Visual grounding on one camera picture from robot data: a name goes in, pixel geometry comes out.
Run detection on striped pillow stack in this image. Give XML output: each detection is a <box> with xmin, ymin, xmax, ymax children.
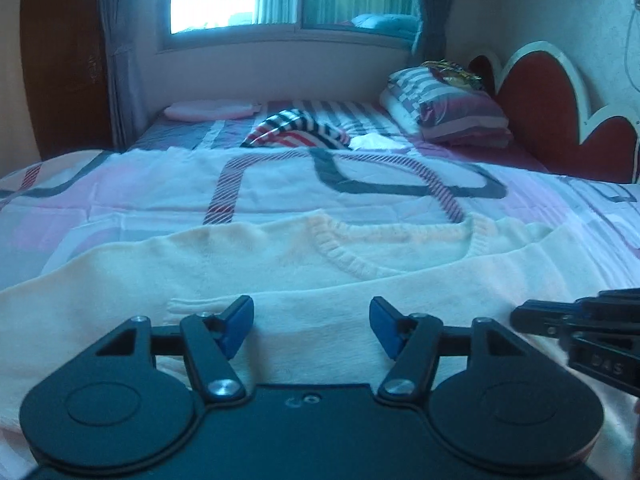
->
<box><xmin>379</xmin><ymin>66</ymin><xmax>483</xmax><ymax>135</ymax></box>

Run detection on pink flat cushion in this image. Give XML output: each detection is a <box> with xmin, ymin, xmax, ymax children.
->
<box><xmin>165</xmin><ymin>100</ymin><xmax>261</xmax><ymax>122</ymax></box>

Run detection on window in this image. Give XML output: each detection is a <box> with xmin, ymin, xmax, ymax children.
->
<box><xmin>157</xmin><ymin>0</ymin><xmax>426</xmax><ymax>52</ymax></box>

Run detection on brown wooden wardrobe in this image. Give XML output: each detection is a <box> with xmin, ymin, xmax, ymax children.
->
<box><xmin>19</xmin><ymin>0</ymin><xmax>115</xmax><ymax>160</ymax></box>

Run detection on pink white patterned bedspread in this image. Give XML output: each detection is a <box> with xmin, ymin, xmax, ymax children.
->
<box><xmin>0</xmin><ymin>146</ymin><xmax>640</xmax><ymax>480</ymax></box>

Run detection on grey curtain beside headboard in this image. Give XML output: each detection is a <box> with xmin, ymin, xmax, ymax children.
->
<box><xmin>411</xmin><ymin>0</ymin><xmax>463</xmax><ymax>61</ymax></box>

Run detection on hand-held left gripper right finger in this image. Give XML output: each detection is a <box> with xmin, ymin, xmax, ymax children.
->
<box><xmin>369</xmin><ymin>296</ymin><xmax>532</xmax><ymax>406</ymax></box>

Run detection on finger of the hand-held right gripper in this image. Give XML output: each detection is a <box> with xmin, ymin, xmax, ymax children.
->
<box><xmin>510</xmin><ymin>299</ymin><xmax>583</xmax><ymax>337</ymax></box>

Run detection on red white scalloped headboard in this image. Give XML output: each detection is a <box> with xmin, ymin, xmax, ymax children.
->
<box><xmin>466</xmin><ymin>40</ymin><xmax>640</xmax><ymax>184</ymax></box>

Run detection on small white cloth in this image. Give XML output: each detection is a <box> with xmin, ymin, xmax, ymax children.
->
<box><xmin>347</xmin><ymin>134</ymin><xmax>408</xmax><ymax>153</ymax></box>

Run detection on cream knit sweater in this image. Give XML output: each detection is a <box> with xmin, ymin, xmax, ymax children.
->
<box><xmin>0</xmin><ymin>212</ymin><xmax>640</xmax><ymax>466</ymax></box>

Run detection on thin wall cable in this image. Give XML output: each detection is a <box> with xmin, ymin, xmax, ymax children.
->
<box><xmin>621</xmin><ymin>0</ymin><xmax>640</xmax><ymax>83</ymax></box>

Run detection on red navy striped cloth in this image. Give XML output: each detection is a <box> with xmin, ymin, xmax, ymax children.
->
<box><xmin>240</xmin><ymin>108</ymin><xmax>353</xmax><ymax>151</ymax></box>

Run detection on striped bed sheet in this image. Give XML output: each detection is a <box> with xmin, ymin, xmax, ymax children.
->
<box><xmin>127</xmin><ymin>100</ymin><xmax>551</xmax><ymax>173</ymax></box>

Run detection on shiny snack packet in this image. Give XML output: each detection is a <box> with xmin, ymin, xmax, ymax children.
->
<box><xmin>421</xmin><ymin>60</ymin><xmax>483</xmax><ymax>91</ymax></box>

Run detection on grey curtain beside wardrobe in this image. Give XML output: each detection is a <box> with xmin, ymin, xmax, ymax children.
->
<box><xmin>96</xmin><ymin>0</ymin><xmax>173</xmax><ymax>150</ymax></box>

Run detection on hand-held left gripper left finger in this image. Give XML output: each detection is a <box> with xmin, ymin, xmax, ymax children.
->
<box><xmin>95</xmin><ymin>295</ymin><xmax>256</xmax><ymax>404</ymax></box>

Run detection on pink grey striped pillow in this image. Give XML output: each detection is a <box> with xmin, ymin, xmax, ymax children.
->
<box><xmin>419</xmin><ymin>89</ymin><xmax>514</xmax><ymax>149</ymax></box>

